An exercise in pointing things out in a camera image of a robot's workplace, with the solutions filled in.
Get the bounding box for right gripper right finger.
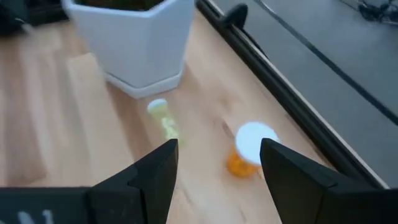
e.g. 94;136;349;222
259;138;355;224

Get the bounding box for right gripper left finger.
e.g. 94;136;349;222
85;138;180;224

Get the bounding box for large orange medicine bottle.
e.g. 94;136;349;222
226;121;280;179

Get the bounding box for small yellow medicine bottle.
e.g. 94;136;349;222
146;98;182;144

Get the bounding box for white pot saucer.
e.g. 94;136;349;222
104;67;186;100

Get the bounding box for black metal table frame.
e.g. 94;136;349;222
195;0;391;190

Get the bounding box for black cable tangle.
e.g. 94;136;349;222
357;0;398;26

